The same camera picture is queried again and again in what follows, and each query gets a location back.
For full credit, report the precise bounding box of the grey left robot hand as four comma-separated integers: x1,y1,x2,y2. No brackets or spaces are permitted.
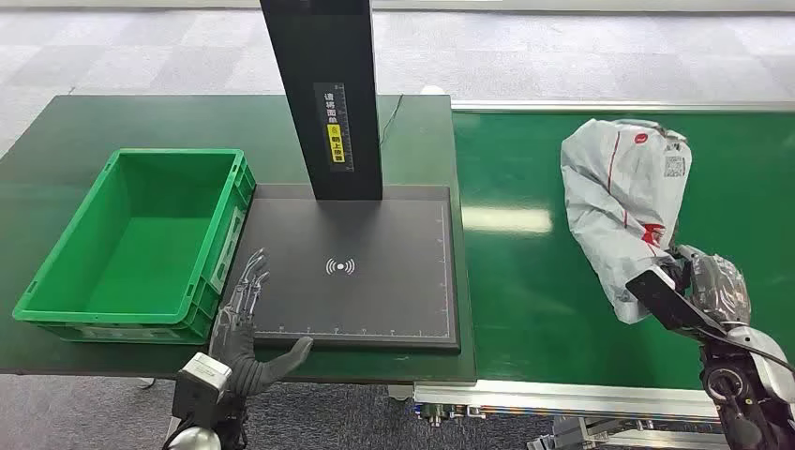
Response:
208,247,315,382

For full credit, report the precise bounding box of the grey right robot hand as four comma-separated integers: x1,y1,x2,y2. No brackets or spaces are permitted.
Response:
667,244,753,328

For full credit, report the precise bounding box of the grey plastic mailer package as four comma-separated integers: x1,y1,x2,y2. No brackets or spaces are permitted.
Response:
560,117,694,325

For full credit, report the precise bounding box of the green conveyor belt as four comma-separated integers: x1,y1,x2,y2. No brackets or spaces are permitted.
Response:
452,110,795,391

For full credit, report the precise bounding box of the black scanner base platform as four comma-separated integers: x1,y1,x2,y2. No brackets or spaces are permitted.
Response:
220,183,462,355

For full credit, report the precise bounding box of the green plastic crate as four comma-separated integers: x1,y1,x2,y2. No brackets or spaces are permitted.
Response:
12,147,257,346

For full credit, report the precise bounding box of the yellow and black column label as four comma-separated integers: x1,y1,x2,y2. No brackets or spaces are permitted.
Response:
313,82,355,173

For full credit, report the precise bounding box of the black scanner column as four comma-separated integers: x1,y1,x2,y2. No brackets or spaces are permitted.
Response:
259,0,384,202

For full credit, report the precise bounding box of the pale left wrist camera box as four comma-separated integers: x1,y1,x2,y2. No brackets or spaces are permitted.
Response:
172,352,233,424

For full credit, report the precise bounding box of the thin black cable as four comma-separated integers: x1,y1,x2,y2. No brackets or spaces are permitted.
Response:
379,94,405,148

